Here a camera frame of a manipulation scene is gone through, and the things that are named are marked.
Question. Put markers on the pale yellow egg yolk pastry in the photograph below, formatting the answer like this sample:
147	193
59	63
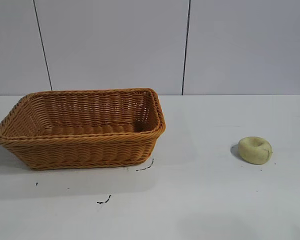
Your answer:
250	156

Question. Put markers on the brown woven wicker basket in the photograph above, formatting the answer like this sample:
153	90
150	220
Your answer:
90	152

